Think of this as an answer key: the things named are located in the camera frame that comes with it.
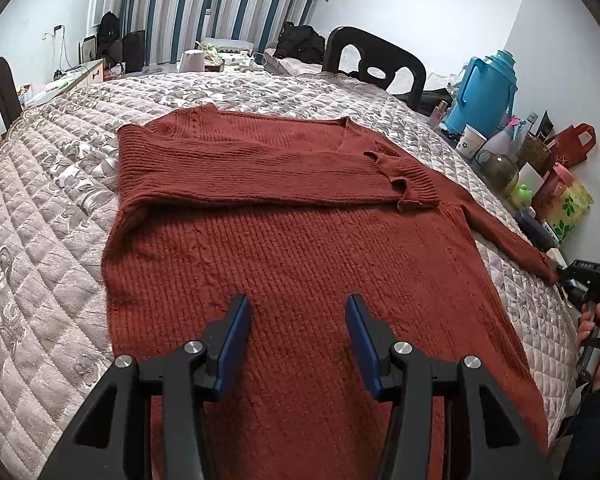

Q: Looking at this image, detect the black plastic chair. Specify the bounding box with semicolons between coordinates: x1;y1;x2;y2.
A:
322;26;427;113

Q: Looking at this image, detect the beige quilted blanket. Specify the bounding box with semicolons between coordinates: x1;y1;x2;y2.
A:
0;70;581;480

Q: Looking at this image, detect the blue thermos jug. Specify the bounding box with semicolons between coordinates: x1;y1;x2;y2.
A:
444;50;518;138

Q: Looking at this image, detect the white electric kettle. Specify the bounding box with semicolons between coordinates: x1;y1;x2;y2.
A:
180;49;207;73

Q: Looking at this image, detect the red tote bag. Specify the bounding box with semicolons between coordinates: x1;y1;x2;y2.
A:
547;123;597;168

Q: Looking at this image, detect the black upright bin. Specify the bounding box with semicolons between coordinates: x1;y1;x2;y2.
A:
123;30;147;73

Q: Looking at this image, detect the wicker basket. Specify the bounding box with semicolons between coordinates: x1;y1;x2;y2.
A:
517;132;551;171

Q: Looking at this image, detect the yellow floral gift bag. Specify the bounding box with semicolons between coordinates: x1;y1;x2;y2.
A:
550;180;595;246

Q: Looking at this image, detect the black duffel bag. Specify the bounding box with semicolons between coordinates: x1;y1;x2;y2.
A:
272;21;327;63

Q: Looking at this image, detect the green frog toy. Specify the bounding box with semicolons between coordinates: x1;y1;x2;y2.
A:
511;183;536;209

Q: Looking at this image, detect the person's right forearm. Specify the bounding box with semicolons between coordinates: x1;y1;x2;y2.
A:
550;375;600;480

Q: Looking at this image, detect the white floral paper cup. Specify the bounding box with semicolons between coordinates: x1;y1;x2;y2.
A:
458;124;487;161

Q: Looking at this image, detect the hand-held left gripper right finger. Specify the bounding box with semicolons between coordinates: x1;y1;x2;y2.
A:
344;293;554;480

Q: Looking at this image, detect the dark brown chair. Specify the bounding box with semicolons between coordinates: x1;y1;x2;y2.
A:
0;56;23;136

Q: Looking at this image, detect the black backpack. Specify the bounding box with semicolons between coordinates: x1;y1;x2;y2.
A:
96;11;123;68

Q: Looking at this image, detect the striped curtain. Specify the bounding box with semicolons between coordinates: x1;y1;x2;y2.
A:
117;0;341;68

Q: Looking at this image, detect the round glass jar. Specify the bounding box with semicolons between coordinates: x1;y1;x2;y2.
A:
480;150;520;196

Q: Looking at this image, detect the white cabinet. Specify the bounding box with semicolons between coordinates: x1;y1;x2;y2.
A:
27;57;106;106

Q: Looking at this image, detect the red knit sweater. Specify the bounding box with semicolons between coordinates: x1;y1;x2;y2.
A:
101;102;563;480

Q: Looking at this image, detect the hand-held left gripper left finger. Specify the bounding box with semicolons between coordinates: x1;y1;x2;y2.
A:
37;292;254;480

